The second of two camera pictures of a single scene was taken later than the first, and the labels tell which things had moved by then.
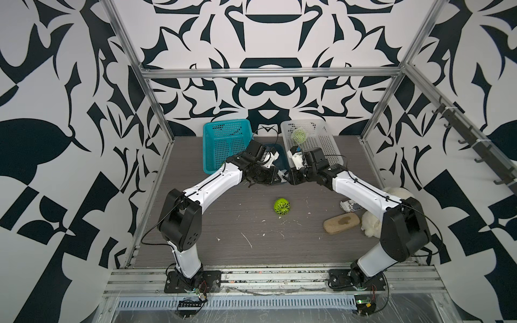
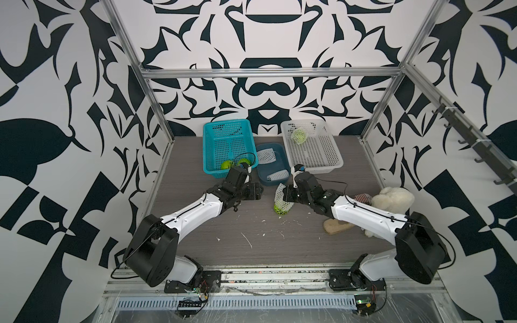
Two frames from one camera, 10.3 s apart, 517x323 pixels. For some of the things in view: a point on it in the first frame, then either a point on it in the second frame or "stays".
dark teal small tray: (281, 163) stays
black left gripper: (270, 180) -> (254, 192)
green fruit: (299, 136) stays
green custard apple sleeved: (299, 136) stays
